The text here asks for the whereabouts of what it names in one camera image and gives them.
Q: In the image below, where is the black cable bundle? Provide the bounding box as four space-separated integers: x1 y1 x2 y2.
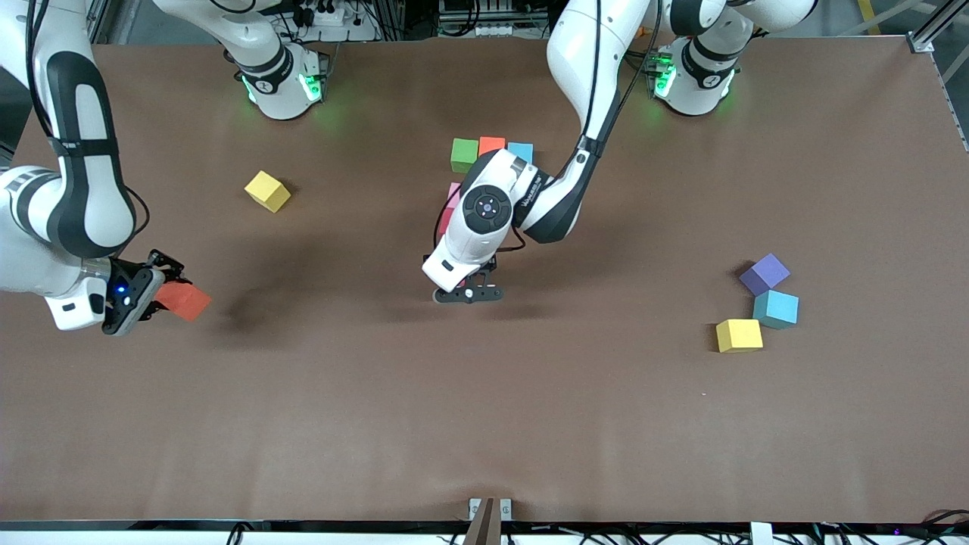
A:
901 509 969 542

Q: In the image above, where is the brown pole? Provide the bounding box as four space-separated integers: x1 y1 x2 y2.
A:
463 497 503 545

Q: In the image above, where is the purple foam cube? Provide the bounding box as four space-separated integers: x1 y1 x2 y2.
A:
739 253 792 297

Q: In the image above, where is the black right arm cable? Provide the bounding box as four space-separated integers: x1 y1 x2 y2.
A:
26 0 150 251

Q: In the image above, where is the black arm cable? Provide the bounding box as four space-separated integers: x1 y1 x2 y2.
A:
26 0 150 251
434 0 667 254

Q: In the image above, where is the yellow foam cube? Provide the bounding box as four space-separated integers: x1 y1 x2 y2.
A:
244 170 292 213
715 319 765 354

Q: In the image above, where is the silver metal bracket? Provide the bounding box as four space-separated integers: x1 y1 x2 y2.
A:
468 497 513 523

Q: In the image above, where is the green foam cube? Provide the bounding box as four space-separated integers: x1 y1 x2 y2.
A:
450 137 480 176

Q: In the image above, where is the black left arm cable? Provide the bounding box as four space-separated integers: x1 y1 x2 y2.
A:
434 0 667 254

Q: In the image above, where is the equipment rack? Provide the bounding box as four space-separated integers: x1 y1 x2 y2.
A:
435 0 531 39

